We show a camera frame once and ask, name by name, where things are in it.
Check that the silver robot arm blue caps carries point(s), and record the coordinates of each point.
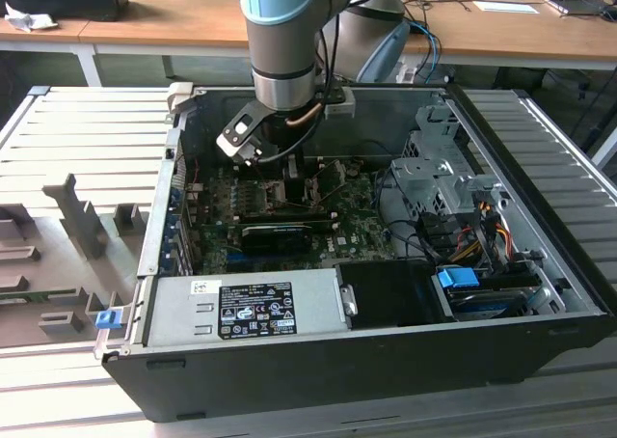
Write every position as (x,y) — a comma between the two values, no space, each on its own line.
(279,57)

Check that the blue case latch clip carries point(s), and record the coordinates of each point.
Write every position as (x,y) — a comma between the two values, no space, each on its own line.
(108,320)

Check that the white power adapter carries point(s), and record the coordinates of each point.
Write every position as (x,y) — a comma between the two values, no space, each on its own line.
(407,74)

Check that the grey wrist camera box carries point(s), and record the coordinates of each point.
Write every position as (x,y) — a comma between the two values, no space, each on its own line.
(340,107)

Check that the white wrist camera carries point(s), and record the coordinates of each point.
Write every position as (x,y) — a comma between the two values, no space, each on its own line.
(225,145)

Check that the blue disk carrier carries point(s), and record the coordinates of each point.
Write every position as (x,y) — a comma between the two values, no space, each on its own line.
(455,279)

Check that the crumpled white paper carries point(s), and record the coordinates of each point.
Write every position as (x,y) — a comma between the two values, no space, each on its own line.
(29,19)

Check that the green RAM stick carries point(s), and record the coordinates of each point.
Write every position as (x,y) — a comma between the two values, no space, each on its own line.
(323,224)

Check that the dark hard disk drive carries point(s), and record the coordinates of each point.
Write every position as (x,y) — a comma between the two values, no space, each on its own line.
(487,305)

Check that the beige plastic case latch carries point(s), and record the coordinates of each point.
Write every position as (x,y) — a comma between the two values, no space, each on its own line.
(179,95)

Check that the silver metal latch plate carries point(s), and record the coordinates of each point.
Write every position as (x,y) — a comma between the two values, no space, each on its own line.
(348,300)

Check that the black open PC case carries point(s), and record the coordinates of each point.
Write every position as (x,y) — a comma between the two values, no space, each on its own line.
(337,375)

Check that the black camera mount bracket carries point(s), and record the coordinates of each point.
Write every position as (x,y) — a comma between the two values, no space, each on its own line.
(250,115)

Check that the white flat desk panel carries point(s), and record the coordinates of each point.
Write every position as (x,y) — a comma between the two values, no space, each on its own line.
(506,7)

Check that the dark tablet on desk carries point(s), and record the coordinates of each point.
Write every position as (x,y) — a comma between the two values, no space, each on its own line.
(576,6)

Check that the grey parts rack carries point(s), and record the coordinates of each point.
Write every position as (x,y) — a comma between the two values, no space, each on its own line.
(72,264)

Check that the black graphics card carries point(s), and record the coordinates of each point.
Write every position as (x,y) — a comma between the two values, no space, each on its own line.
(275,239)

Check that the wooden office desk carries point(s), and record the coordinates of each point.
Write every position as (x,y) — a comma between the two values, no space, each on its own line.
(144,18)

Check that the green motherboard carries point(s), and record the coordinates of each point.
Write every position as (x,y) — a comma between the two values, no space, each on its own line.
(356,226)

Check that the metal CPU socket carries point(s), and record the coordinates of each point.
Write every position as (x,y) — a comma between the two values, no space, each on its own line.
(275,197)

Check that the silver power supply unit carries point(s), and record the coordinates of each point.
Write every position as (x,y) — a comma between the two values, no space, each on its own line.
(173,312)

